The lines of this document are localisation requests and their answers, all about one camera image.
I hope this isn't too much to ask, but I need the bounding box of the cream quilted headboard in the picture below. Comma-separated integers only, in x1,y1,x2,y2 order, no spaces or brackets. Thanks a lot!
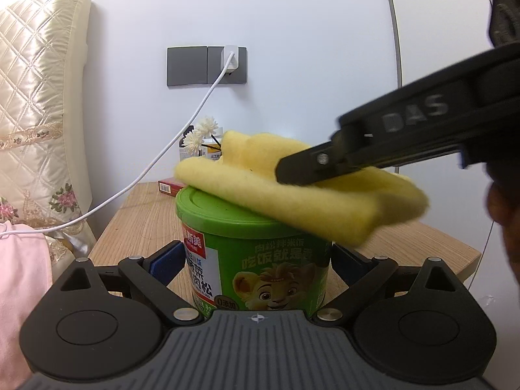
1,0,96,274

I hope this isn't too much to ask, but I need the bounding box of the yellow cleaning cloth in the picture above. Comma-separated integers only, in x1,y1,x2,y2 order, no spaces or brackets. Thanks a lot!
175,130,429,248

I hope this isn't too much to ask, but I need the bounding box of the white flower reed diffuser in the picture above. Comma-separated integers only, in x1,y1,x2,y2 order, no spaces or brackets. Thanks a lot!
195,116,223,160

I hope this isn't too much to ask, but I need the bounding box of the white charger plug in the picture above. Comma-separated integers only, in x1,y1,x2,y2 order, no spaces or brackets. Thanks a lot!
220,45,240,74

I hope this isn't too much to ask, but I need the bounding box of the grey wall socket panel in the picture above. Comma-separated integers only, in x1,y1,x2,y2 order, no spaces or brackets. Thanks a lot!
166,46,248,87

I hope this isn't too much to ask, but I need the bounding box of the pink bedsheet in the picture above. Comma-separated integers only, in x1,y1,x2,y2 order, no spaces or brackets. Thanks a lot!
1,221,53,389

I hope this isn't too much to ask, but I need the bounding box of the green lidded food container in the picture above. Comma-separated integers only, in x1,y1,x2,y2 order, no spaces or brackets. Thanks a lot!
175,187,332,316

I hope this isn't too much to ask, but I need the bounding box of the white charging cable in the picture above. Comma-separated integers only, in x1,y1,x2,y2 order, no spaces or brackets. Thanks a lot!
0,51,236,240

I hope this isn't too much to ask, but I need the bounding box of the wooden bedside table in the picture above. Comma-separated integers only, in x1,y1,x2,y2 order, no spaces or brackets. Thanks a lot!
88,181,482,306

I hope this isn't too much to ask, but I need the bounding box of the red cigarette box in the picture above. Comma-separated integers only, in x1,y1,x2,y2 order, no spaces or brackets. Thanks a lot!
158,178,186,196

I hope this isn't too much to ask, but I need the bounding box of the person's hand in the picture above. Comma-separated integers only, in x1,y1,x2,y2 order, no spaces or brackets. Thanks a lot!
487,181,520,283

